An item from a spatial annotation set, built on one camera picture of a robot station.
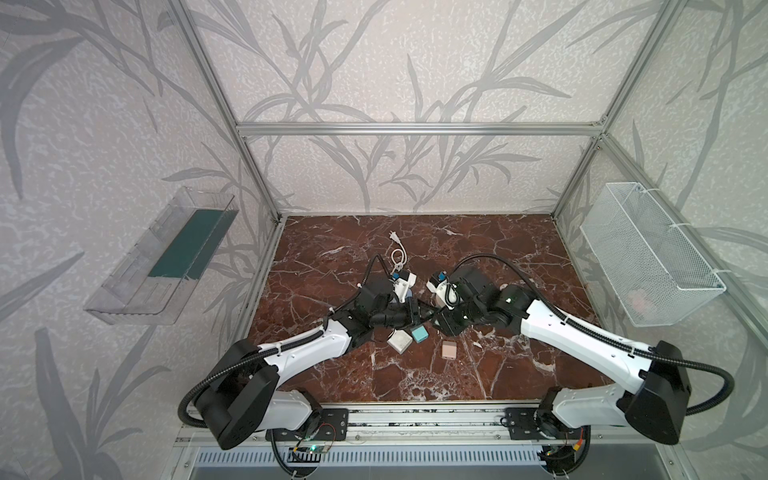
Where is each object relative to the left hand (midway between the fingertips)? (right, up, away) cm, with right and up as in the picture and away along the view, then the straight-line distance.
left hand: (440, 308), depth 75 cm
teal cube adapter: (-4, -10, +12) cm, 17 cm away
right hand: (-1, -1, +3) cm, 3 cm away
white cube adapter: (-10, -12, +11) cm, 19 cm away
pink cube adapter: (+4, -14, +10) cm, 18 cm away
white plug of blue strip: (-13, +19, +37) cm, 44 cm away
